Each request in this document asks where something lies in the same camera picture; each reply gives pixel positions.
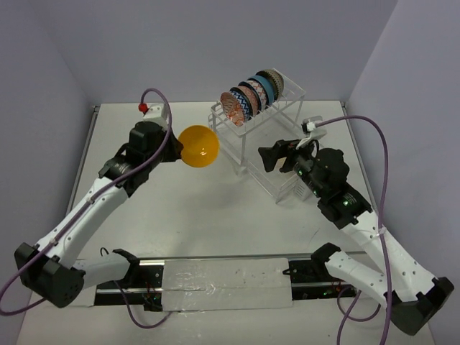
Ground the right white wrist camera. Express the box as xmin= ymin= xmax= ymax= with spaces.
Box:
xmin=296 ymin=116 xmax=327 ymax=150

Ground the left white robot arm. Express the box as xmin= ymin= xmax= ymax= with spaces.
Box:
xmin=14 ymin=121 xmax=183 ymax=308

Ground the blue triangle patterned bowl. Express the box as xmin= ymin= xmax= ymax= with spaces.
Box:
xmin=247 ymin=79 xmax=267 ymax=111

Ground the solid blue bowl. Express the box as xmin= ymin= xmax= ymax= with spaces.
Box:
xmin=252 ymin=75 xmax=275 ymax=107

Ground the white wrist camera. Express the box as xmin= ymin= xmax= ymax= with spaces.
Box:
xmin=296 ymin=116 xmax=327 ymax=150
xmin=138 ymin=103 xmax=170 ymax=129

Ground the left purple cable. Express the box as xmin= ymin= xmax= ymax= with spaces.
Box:
xmin=0 ymin=88 xmax=176 ymax=330

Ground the orange white patterned bowl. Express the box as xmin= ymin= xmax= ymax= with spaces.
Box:
xmin=220 ymin=91 xmax=248 ymax=127

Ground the yellow orange bowl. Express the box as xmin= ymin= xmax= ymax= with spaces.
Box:
xmin=178 ymin=125 xmax=219 ymax=168

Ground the aluminium table edge rail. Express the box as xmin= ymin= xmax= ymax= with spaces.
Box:
xmin=65 ymin=105 xmax=101 ymax=216

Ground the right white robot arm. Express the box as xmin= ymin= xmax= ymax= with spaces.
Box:
xmin=258 ymin=139 xmax=454 ymax=336

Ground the silver tape patch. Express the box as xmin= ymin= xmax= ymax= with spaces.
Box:
xmin=162 ymin=258 xmax=293 ymax=311

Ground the black bowl cream inside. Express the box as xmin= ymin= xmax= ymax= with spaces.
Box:
xmin=262 ymin=69 xmax=284 ymax=100

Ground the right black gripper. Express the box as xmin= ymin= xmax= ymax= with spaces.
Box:
xmin=257 ymin=134 xmax=326 ymax=198

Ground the white wire dish rack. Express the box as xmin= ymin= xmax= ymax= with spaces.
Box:
xmin=208 ymin=69 xmax=305 ymax=202

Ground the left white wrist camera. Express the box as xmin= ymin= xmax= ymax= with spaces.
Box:
xmin=138 ymin=103 xmax=170 ymax=129

